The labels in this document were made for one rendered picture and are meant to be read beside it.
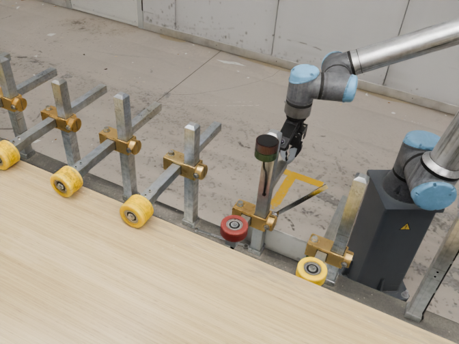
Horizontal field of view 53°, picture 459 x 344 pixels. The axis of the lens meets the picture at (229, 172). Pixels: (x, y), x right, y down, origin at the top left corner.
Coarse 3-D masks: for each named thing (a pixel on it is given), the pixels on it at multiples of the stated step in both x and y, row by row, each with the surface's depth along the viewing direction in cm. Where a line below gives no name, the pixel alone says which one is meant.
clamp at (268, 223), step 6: (246, 204) 144; (252, 204) 144; (234, 210) 142; (240, 210) 142; (246, 210) 142; (252, 210) 142; (252, 216) 140; (258, 216) 140; (270, 216) 141; (276, 216) 141; (252, 222) 142; (258, 222) 140; (264, 222) 139; (270, 222) 139; (276, 222) 143; (258, 228) 142; (264, 228) 140; (270, 228) 140
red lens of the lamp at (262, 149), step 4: (256, 140) 118; (256, 144) 118; (256, 148) 119; (260, 148) 117; (264, 148) 117; (268, 148) 116; (272, 148) 117; (276, 148) 118; (260, 152) 118; (264, 152) 117; (268, 152) 117; (272, 152) 118
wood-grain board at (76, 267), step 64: (0, 192) 136; (0, 256) 118; (64, 256) 120; (128, 256) 121; (192, 256) 123; (0, 320) 104; (64, 320) 106; (128, 320) 107; (192, 320) 108; (256, 320) 109; (320, 320) 110; (384, 320) 111
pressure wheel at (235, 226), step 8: (232, 216) 134; (240, 216) 134; (224, 224) 132; (232, 224) 131; (240, 224) 132; (224, 232) 130; (232, 232) 129; (240, 232) 129; (232, 240) 130; (240, 240) 131; (232, 248) 138
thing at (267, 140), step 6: (258, 138) 119; (264, 138) 119; (270, 138) 119; (276, 138) 120; (264, 144) 117; (270, 144) 117; (276, 144) 117; (264, 162) 122; (264, 168) 124; (264, 186) 131; (264, 192) 133
